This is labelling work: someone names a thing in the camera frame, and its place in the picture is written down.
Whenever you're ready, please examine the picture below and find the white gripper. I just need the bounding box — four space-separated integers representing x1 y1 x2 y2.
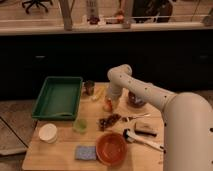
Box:
106 87 122 111

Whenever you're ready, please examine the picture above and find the red yellow apple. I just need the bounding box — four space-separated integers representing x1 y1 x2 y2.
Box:
103 99 113 112

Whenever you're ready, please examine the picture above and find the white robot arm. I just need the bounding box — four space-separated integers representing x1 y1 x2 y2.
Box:
107 64 213 171

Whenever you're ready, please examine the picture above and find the small metal cup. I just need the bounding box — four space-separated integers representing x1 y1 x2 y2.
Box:
84 80 95 96

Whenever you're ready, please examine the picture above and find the green plastic cup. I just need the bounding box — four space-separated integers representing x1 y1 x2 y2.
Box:
73 119 87 133

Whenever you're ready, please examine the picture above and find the white paper cup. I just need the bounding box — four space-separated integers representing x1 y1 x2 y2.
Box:
38 123 57 143

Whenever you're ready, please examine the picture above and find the metal fork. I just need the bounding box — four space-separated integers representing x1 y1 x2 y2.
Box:
122 113 150 122

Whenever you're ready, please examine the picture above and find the yellow banana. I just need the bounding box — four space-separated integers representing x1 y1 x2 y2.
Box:
92 87 105 101

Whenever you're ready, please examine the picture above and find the dark brown bowl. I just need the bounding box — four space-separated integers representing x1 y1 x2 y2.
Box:
128 91 145 108

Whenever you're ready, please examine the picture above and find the bunch of dark grapes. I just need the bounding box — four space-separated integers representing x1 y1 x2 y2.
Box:
98 114 121 131

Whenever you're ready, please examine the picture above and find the orange bowl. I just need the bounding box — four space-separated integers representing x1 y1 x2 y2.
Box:
96 133 127 166

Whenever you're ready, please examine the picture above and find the green plastic tray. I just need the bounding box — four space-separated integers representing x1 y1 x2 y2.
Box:
32 76 83 121

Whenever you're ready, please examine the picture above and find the blue sponge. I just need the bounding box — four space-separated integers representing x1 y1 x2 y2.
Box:
75 146 97 160

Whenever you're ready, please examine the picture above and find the black office chair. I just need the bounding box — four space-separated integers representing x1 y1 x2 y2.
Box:
21 0 53 14

